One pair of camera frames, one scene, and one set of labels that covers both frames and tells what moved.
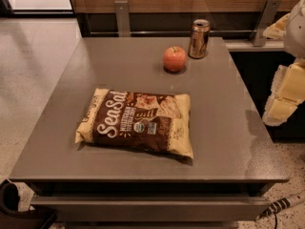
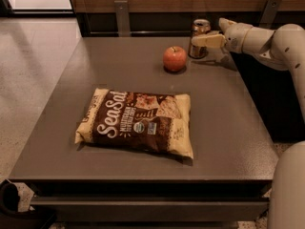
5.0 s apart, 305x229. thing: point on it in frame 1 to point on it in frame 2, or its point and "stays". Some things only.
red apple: x=174 y=58 stays
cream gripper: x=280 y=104 to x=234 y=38
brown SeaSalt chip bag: x=159 y=121 stays
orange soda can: x=198 y=39 stays
